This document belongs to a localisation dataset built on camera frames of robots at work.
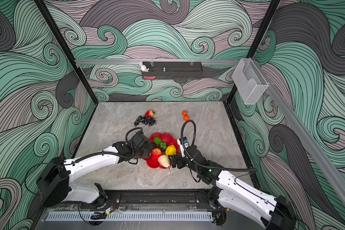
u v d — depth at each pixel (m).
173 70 0.95
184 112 1.11
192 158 0.54
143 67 0.85
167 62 0.93
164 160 0.81
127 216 0.70
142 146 0.65
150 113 1.08
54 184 0.40
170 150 0.86
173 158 0.66
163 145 0.88
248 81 0.78
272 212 0.40
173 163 0.67
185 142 0.66
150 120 1.04
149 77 0.90
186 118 1.07
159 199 0.75
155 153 0.85
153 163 0.84
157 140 0.91
